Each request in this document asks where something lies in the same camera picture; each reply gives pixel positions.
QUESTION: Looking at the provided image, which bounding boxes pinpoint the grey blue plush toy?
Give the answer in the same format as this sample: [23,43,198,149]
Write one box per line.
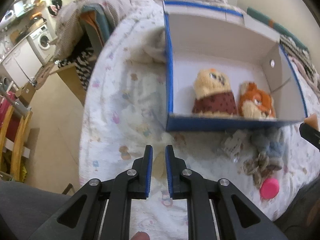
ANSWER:
[251,127,286,171]

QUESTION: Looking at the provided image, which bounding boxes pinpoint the pink round soft toy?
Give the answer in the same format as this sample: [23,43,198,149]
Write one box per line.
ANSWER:
[260,178,280,199]

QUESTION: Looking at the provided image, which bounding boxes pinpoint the beige rope knot toy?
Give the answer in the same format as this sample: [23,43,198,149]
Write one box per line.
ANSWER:
[244,152,272,189]

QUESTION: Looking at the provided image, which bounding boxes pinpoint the orange fox plush toy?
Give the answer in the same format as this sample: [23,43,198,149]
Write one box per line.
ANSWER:
[238,82,276,119]

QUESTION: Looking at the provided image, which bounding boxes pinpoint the yellow bear plush brown outfit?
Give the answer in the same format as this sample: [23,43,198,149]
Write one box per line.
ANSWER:
[192,68,238,118]

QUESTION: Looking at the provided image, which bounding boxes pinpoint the small tan cylinder toy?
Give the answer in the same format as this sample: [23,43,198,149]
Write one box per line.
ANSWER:
[304,113,319,131]

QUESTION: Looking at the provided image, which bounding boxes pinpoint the person's thumb at bottom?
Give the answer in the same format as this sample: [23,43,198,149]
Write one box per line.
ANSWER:
[131,232,150,240]

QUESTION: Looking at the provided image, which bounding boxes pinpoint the black white knitted blanket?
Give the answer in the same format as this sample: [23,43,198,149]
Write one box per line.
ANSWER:
[280,34,319,89]

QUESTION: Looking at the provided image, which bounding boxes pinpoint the white patterned bed quilt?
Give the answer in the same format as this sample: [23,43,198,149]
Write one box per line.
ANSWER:
[79,0,319,239]

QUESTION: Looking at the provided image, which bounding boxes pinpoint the white box blue tape edges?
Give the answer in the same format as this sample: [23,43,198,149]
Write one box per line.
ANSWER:
[163,1,308,132]

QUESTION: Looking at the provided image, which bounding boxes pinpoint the yellow wooden chair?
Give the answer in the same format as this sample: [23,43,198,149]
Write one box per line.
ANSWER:
[1,106,33,182]

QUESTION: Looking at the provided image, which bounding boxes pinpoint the green headboard cushion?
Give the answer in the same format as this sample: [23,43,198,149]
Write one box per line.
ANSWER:
[247,7,309,51]

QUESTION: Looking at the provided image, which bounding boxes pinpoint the cardboard box on floor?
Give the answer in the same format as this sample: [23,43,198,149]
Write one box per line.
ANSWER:
[15,82,36,107]

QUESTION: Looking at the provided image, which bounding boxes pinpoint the zebra striped cloth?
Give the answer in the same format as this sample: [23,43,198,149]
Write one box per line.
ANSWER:
[57,47,94,90]

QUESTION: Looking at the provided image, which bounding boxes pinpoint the white kitchen cabinet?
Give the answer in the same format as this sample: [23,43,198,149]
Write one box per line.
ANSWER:
[1,39,42,88]

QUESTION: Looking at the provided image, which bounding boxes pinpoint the white washing machine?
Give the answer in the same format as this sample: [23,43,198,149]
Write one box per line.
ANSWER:
[27,24,55,66]

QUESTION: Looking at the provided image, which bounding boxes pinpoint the beige waffle blanket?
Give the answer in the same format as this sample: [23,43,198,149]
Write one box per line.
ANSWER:
[53,0,133,60]

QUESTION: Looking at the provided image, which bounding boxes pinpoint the green orange folded cushion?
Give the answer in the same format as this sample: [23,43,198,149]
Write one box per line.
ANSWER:
[80,3,112,56]

